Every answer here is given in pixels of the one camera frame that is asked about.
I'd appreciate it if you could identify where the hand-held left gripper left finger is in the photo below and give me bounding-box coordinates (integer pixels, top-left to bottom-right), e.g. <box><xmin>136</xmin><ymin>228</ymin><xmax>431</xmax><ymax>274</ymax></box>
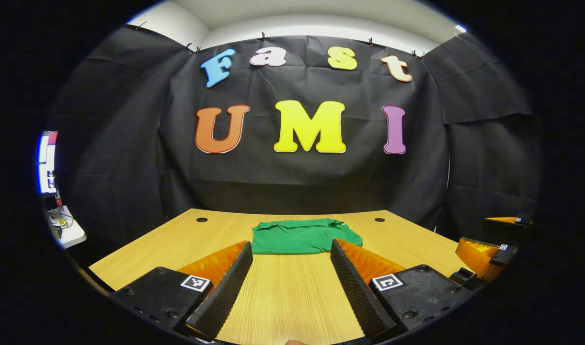
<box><xmin>111</xmin><ymin>240</ymin><xmax>254</xmax><ymax>342</ymax></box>

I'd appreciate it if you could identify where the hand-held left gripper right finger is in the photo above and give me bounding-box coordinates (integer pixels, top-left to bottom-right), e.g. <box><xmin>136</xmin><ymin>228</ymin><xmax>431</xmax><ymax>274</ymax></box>
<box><xmin>330</xmin><ymin>238</ymin><xmax>474</xmax><ymax>342</ymax></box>

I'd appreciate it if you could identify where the green T-shirt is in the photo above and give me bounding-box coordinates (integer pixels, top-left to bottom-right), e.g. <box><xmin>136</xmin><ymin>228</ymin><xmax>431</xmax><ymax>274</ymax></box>
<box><xmin>252</xmin><ymin>218</ymin><xmax>364</xmax><ymax>255</ymax></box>

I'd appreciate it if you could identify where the white side table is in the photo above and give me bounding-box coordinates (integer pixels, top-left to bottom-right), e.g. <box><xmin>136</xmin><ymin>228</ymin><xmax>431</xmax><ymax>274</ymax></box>
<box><xmin>47</xmin><ymin>205</ymin><xmax>87</xmax><ymax>249</ymax></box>

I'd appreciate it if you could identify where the computer monitor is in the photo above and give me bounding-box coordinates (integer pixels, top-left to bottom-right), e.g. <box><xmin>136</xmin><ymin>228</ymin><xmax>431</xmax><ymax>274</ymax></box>
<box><xmin>37</xmin><ymin>130</ymin><xmax>58</xmax><ymax>195</ymax></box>

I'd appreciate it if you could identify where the dark table bracket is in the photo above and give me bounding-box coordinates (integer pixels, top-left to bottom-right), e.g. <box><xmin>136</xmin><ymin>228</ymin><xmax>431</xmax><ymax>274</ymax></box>
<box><xmin>449</xmin><ymin>267</ymin><xmax>476</xmax><ymax>291</ymax></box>

